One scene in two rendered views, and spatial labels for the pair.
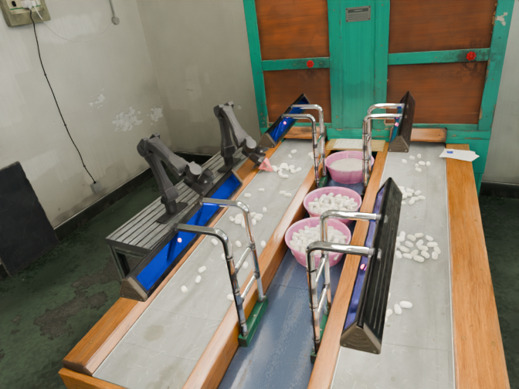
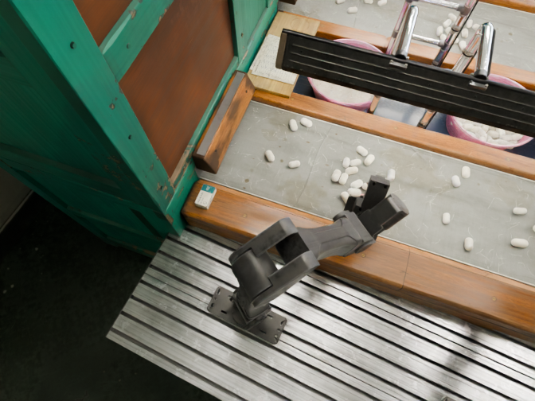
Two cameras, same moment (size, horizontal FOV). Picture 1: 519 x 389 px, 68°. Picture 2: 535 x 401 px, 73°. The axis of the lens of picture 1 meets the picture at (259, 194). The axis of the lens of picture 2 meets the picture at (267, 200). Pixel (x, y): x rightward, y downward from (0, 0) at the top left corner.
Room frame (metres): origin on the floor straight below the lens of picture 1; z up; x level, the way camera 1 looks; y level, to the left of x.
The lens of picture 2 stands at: (2.27, 0.28, 1.64)
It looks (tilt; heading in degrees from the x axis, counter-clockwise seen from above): 66 degrees down; 265
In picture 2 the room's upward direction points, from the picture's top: 1 degrees counter-clockwise
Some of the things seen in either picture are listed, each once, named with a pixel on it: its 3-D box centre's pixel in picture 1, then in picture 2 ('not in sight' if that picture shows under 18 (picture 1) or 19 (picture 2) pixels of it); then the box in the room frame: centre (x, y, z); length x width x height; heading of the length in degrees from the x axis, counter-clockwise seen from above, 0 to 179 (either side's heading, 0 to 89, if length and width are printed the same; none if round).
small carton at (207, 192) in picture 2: not in sight; (205, 196); (2.40, -0.13, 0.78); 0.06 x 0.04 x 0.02; 65
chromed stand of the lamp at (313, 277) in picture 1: (347, 291); not in sight; (0.82, -0.21, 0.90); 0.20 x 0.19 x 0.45; 155
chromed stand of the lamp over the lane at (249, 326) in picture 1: (222, 270); not in sight; (0.99, 0.15, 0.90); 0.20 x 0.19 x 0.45; 155
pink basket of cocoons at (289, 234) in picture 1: (317, 244); not in sight; (1.29, -0.21, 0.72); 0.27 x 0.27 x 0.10
